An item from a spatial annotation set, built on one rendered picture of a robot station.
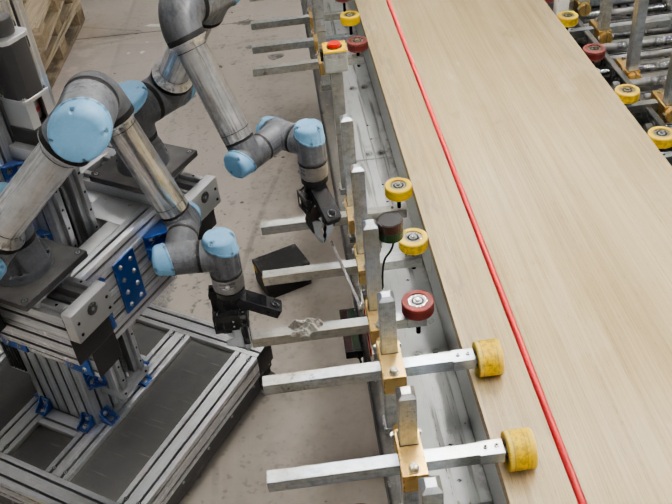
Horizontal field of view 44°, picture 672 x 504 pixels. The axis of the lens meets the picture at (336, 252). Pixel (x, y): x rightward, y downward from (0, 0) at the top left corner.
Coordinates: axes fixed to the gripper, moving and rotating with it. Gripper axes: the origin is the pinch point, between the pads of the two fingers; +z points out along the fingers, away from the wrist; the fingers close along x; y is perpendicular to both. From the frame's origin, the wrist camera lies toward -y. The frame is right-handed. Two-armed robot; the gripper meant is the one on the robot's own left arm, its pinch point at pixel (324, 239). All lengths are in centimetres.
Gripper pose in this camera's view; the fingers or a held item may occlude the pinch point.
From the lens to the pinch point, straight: 228.3
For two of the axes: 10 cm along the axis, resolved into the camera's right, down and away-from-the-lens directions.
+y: -4.5, -5.3, 7.1
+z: 0.8, 7.7, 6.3
